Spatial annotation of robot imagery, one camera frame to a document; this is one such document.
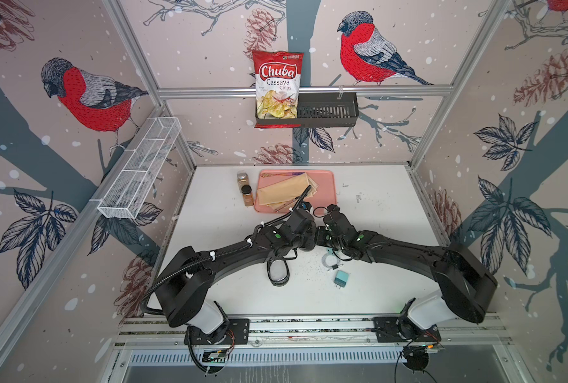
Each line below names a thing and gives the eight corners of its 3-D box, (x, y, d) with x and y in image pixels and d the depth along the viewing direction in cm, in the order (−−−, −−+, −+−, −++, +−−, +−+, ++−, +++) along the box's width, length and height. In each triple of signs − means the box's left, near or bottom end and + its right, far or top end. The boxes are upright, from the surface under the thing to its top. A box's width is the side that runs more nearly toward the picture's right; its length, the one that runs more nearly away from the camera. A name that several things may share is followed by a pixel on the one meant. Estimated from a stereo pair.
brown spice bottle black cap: (243, 206, 107) (240, 195, 100) (244, 196, 110) (241, 184, 104) (253, 206, 107) (251, 195, 100) (254, 196, 110) (252, 184, 104)
